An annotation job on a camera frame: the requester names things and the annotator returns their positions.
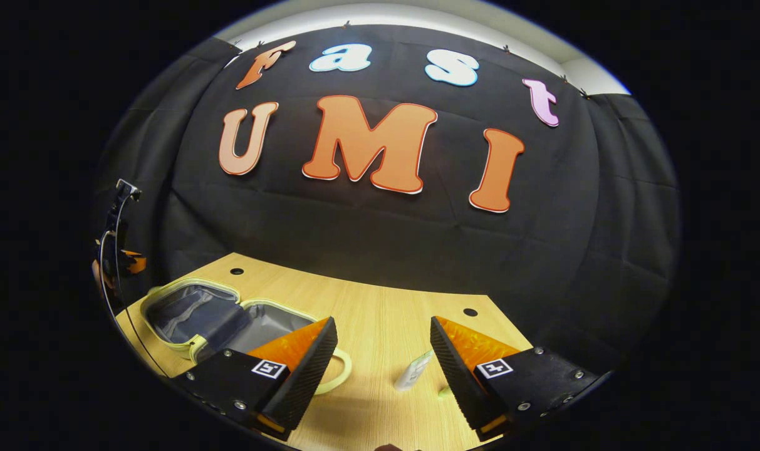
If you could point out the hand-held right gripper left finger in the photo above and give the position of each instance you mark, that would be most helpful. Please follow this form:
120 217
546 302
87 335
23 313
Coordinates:
304 376

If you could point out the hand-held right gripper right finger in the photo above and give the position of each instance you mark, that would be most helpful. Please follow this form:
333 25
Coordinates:
458 376

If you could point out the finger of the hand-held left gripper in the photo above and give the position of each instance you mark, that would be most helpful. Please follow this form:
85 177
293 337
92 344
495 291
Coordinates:
134 262

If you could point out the white tube with green label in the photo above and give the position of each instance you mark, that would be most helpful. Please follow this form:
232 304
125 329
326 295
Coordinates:
413 373

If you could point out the black backdrop cloth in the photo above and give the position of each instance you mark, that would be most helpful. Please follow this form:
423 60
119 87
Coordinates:
386 238

